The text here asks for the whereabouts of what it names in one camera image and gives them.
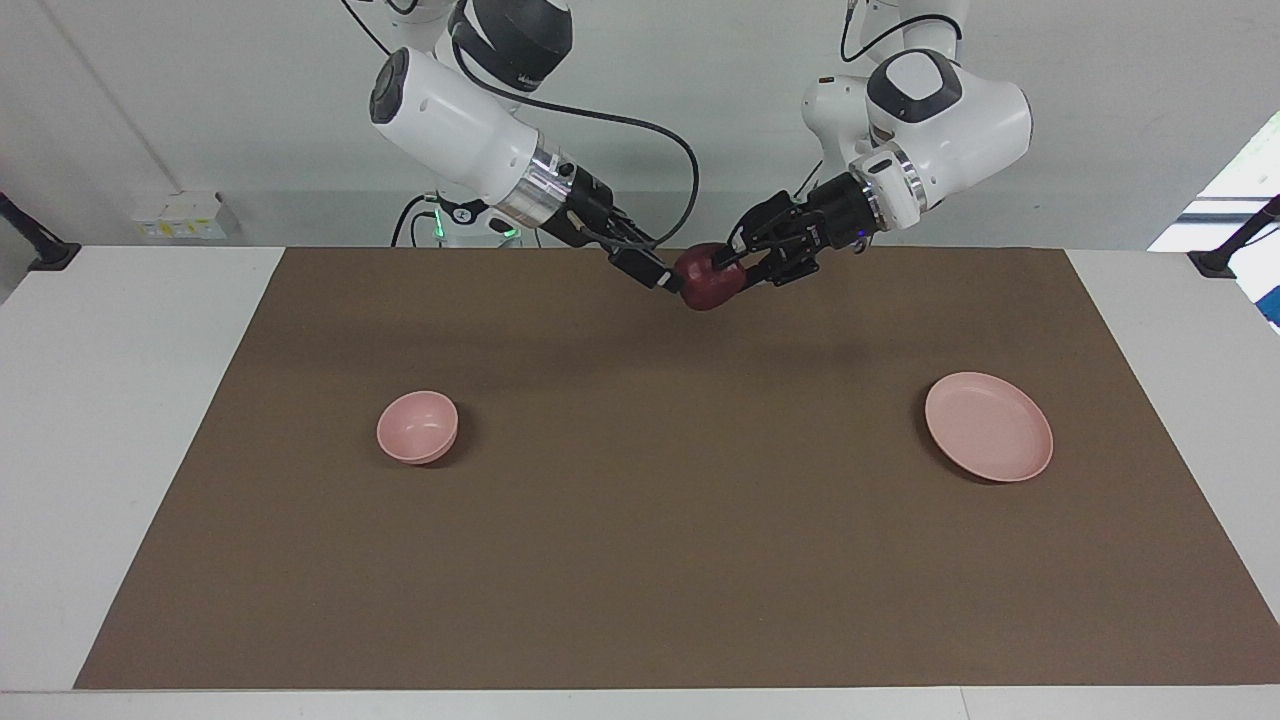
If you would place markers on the brown table mat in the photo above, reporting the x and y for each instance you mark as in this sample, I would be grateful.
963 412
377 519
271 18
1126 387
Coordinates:
650 520

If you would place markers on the black clamp mount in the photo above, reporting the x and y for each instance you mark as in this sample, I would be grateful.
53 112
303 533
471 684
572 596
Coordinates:
45 255
1225 258

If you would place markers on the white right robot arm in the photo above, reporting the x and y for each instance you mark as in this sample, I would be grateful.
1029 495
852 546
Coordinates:
450 125

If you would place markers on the pink bowl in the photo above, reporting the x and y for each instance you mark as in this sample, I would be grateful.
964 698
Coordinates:
417 428

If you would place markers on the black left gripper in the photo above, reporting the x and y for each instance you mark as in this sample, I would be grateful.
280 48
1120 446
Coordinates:
840 212

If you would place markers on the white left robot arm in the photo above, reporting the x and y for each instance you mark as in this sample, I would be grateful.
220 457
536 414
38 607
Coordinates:
960 110

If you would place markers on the white wall outlet box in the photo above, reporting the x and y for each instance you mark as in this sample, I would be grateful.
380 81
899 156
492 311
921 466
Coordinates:
185 215

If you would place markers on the dark red apple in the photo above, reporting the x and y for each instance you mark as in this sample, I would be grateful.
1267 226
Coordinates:
708 282

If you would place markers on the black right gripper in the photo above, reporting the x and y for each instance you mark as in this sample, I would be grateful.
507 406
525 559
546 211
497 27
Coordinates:
590 215

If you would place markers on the blue object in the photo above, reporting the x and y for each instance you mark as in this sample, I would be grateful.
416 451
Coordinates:
1272 308

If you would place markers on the pink plate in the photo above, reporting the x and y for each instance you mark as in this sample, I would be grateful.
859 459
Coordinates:
988 425

